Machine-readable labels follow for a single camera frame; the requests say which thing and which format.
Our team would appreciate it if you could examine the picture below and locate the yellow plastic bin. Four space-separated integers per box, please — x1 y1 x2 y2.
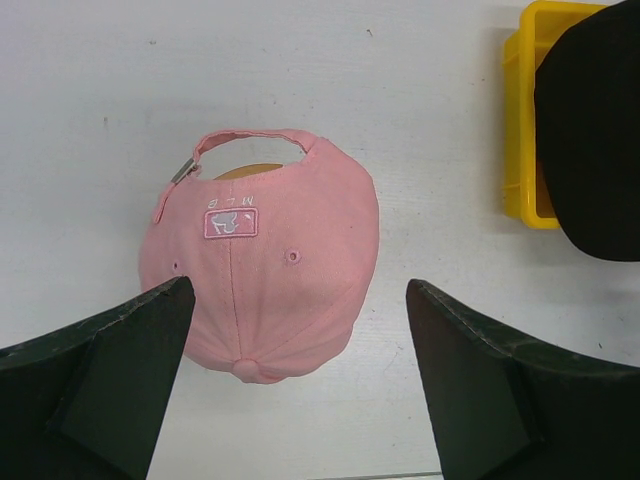
502 1 604 230

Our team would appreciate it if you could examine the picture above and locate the black Yankees baseball cap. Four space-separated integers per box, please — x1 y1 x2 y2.
534 1 639 262

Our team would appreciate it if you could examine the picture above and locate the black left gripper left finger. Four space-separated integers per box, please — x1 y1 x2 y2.
1 277 195 479

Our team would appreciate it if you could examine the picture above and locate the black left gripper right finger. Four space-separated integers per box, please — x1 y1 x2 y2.
406 279 639 479

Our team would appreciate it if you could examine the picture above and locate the pink baseball cap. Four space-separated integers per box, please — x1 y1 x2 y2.
138 129 380 384

